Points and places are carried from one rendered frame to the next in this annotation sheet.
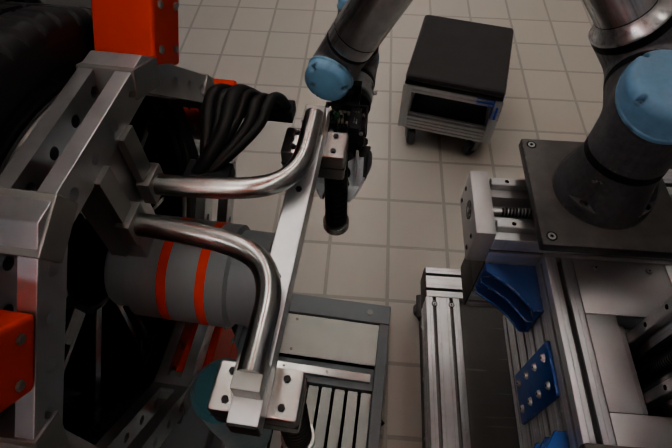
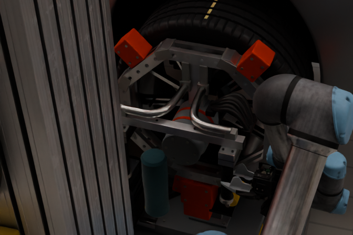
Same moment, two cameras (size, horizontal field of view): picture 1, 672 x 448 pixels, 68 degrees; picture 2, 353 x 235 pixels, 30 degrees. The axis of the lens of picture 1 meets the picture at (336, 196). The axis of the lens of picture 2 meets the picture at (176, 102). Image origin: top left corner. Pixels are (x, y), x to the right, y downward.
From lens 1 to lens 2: 1.74 m
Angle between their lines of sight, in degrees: 68
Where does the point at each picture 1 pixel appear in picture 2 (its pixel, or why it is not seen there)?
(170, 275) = (180, 111)
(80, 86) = (215, 49)
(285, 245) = (169, 123)
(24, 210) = (165, 45)
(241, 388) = not seen: hidden behind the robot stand
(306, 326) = not seen: outside the picture
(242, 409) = not seen: hidden behind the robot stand
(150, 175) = (201, 84)
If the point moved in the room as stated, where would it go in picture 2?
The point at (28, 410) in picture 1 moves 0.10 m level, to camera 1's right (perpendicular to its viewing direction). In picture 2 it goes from (128, 71) to (120, 89)
